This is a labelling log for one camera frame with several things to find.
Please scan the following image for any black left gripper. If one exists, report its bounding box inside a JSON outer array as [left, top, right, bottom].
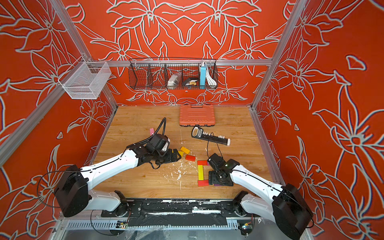
[[153, 148, 183, 165]]

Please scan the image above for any lime yellow long block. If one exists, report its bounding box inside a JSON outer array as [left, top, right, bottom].
[[198, 165, 204, 181]]

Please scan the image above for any long red block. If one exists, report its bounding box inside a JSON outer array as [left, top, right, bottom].
[[198, 180, 210, 187]]

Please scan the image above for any red cube block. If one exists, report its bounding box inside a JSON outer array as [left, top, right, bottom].
[[198, 160, 208, 166]]

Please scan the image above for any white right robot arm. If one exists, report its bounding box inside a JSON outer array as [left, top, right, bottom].
[[208, 158, 313, 240]]

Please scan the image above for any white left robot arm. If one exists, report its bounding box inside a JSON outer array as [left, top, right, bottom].
[[54, 146, 182, 218]]

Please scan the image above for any orange block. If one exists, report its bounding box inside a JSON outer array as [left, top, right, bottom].
[[181, 147, 191, 155]]

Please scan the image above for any small red block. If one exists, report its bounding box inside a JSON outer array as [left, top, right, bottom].
[[185, 155, 196, 162]]

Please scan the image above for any orange plastic tool case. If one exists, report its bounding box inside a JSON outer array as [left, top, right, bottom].
[[179, 105, 216, 127]]

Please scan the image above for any silver packet in basket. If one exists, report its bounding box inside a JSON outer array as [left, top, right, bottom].
[[167, 73, 182, 90]]

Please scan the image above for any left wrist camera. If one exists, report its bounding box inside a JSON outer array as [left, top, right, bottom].
[[146, 134, 170, 156]]

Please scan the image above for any black wire wall basket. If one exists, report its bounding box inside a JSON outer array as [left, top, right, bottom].
[[128, 58, 219, 90]]

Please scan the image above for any white wire basket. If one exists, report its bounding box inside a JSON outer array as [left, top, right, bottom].
[[60, 62, 111, 100]]

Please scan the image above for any aluminium frame post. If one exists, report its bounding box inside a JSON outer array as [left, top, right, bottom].
[[50, 0, 93, 62]]

